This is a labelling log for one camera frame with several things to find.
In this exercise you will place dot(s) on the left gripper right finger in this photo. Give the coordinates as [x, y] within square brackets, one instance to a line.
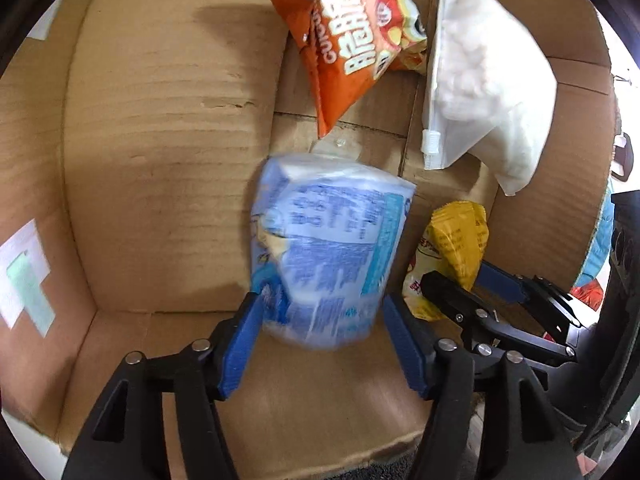
[522, 437]

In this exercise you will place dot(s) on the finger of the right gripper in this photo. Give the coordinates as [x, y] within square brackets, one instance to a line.
[549, 305]
[480, 327]

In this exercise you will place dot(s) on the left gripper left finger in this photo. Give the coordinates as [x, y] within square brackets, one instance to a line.
[124, 437]

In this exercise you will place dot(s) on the yellow snack packet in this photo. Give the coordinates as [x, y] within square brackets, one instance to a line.
[453, 244]

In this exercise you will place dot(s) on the cyan cow print packet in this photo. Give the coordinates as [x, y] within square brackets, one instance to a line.
[600, 244]

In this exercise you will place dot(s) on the light blue printed packet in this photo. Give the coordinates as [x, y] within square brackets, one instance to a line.
[325, 232]

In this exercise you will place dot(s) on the white stuffing zip bag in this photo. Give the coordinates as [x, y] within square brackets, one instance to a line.
[490, 93]

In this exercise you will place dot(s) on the red snack packet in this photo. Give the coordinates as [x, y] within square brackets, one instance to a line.
[590, 294]

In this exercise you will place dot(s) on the orange panda snack bag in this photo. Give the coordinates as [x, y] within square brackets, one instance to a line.
[347, 45]

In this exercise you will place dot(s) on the brown cardboard box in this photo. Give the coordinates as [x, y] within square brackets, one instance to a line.
[133, 133]

